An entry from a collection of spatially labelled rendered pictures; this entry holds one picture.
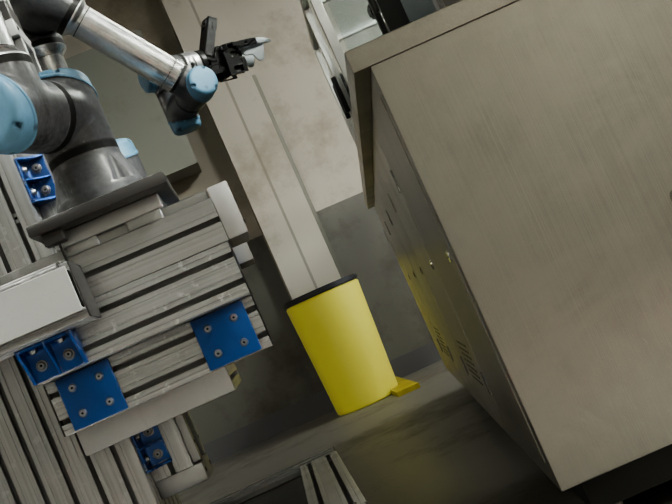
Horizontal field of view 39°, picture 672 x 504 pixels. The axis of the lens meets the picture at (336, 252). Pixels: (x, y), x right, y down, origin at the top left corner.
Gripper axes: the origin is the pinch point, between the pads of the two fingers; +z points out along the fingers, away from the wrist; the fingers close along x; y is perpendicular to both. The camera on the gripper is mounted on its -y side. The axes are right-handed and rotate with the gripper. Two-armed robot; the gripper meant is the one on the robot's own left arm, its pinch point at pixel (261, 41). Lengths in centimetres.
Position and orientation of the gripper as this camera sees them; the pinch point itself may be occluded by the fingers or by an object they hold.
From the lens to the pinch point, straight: 252.8
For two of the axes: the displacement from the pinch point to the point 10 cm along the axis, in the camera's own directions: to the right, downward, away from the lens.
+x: 5.1, -1.3, -8.5
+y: 3.4, 9.4, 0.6
